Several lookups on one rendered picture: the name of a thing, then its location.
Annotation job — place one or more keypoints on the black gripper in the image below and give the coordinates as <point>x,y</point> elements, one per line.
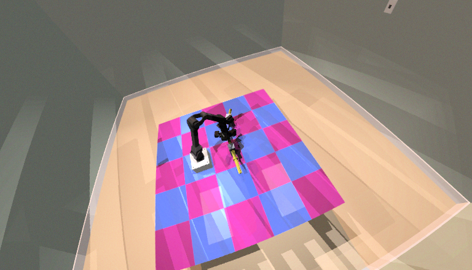
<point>231,132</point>

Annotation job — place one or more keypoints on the yellow octagonal bar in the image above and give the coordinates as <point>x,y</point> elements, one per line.
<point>233,153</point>

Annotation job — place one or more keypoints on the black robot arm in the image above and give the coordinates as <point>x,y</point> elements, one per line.
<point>194,125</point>

